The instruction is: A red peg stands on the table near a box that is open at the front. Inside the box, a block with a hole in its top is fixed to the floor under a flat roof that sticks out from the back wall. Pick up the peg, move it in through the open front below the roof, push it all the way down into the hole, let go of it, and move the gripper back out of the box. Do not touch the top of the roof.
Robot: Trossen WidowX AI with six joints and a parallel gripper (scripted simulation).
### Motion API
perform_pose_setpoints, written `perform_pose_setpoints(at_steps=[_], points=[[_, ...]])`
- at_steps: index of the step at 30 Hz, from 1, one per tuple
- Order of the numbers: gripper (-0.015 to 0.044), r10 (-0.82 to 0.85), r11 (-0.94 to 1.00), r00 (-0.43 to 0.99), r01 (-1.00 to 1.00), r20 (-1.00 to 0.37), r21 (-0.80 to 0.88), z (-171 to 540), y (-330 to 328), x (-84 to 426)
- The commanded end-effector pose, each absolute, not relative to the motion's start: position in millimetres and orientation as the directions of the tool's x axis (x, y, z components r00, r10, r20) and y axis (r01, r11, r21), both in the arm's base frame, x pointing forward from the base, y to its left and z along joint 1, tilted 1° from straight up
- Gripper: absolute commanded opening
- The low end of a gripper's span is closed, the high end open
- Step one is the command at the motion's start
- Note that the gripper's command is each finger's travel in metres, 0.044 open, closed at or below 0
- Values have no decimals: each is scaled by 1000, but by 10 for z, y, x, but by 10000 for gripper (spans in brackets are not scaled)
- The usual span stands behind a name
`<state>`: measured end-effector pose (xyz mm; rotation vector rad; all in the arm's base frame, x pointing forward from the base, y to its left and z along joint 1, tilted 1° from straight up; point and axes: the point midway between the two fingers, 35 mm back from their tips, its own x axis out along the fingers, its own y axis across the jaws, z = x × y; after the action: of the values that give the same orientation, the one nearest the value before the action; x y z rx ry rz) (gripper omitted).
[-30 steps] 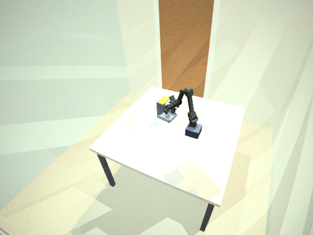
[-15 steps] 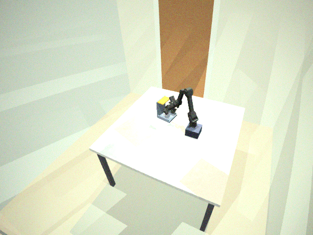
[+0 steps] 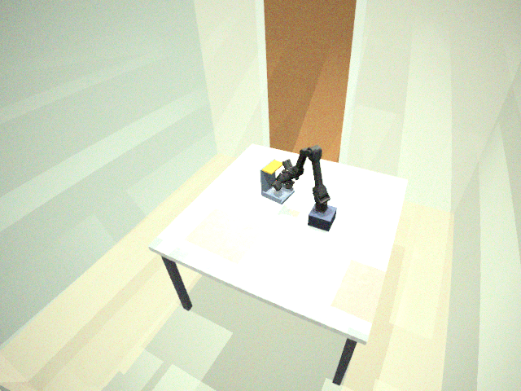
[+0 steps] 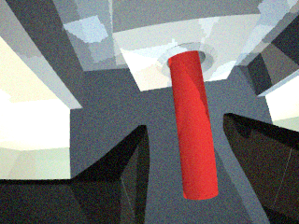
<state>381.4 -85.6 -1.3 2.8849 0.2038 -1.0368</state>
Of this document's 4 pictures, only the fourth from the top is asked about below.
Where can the red peg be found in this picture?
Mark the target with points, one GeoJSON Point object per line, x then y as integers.
{"type": "Point", "coordinates": [193, 125]}

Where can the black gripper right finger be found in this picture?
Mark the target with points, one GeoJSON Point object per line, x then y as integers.
{"type": "Point", "coordinates": [269, 157]}

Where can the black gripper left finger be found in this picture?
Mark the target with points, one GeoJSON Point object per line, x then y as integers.
{"type": "Point", "coordinates": [112, 191]}

